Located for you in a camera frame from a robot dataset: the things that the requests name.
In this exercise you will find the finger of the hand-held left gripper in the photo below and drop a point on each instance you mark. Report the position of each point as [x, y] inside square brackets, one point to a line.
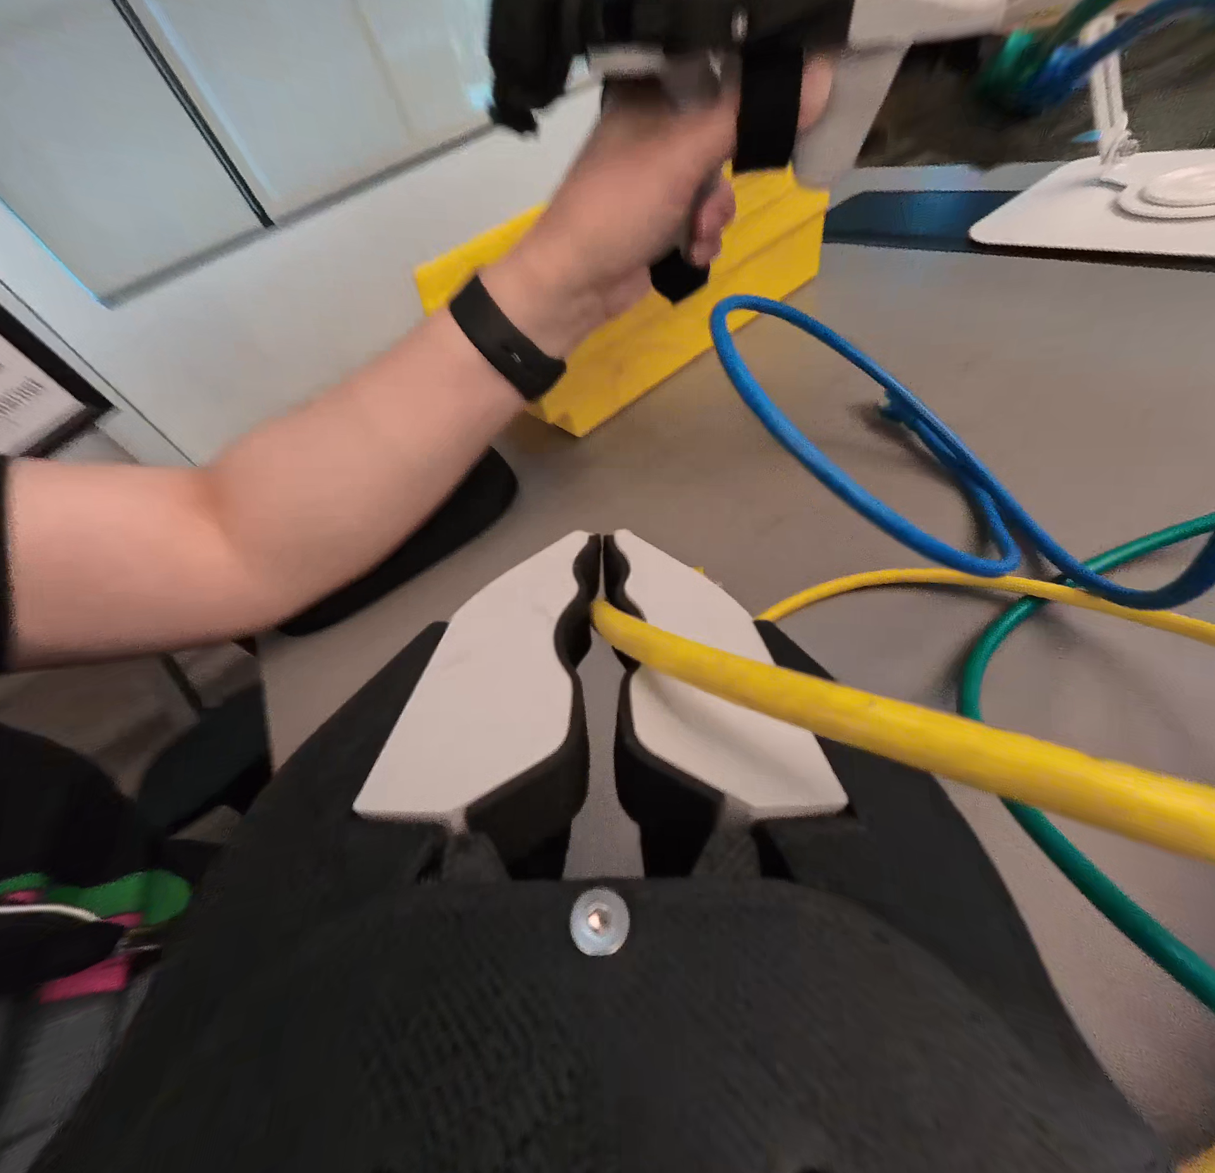
[912, 5]

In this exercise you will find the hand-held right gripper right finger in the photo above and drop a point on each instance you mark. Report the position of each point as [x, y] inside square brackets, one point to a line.
[722, 764]

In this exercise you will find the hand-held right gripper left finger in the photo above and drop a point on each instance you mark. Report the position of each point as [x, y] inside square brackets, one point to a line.
[494, 707]

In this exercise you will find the yellow plastic bin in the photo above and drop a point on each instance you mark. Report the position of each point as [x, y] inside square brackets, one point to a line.
[646, 337]

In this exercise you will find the person's left forearm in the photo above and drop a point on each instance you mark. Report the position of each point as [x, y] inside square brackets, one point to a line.
[285, 527]

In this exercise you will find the person's left hand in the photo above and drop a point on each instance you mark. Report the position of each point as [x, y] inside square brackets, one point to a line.
[627, 194]

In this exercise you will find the black wrist rest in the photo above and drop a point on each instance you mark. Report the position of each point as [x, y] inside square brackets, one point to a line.
[418, 546]

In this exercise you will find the dark blue mat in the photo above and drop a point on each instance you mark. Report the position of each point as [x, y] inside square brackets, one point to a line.
[902, 213]

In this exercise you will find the white base acrylic stand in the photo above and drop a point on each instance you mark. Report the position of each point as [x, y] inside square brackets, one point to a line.
[1045, 213]

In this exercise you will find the black wristband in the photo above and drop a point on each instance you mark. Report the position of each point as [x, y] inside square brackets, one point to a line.
[508, 337]

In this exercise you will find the colourful bag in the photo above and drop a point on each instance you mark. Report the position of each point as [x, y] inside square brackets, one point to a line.
[95, 897]

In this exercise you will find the black framed tag sign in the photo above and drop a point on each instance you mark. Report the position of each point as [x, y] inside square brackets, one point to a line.
[38, 403]

